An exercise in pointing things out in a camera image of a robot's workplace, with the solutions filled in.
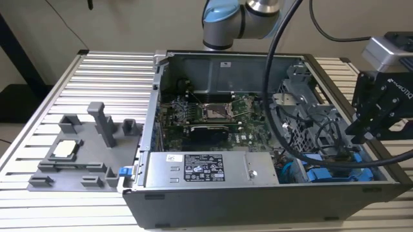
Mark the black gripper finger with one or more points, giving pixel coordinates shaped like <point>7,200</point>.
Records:
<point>381,131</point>
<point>368,96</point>

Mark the hard disk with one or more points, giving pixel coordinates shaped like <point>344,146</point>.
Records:
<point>322,175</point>

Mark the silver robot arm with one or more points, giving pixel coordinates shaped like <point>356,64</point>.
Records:
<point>220,29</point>

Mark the black RAM slot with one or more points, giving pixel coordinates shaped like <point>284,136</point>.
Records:
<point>212,92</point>
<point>212,95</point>
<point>213,100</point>

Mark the silver perforated drive cage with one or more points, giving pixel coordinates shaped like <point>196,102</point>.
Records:
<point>300,135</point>

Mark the green motherboard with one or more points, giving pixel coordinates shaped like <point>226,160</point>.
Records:
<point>254,130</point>

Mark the pale square chipset heatsink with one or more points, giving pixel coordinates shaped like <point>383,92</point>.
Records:
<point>245,137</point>

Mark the CPU socket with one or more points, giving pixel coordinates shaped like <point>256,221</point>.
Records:
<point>214,112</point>

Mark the black graphics card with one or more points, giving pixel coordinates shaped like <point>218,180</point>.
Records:
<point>210,134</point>

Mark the thin metal locking lever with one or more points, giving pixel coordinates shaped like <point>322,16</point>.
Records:
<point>197,97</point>

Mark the dark grey PC case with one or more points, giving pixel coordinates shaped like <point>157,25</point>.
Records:
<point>226,207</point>

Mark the silver power supply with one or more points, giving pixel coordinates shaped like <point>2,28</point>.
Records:
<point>155,169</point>

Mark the blue case latch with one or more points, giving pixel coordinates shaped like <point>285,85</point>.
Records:
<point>123,172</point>

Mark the grey parts rack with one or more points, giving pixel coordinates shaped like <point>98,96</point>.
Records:
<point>97,154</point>

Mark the silver CPU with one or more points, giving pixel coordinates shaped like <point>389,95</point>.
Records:
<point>66,147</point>

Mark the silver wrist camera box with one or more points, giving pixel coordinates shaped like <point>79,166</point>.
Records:
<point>384,54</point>

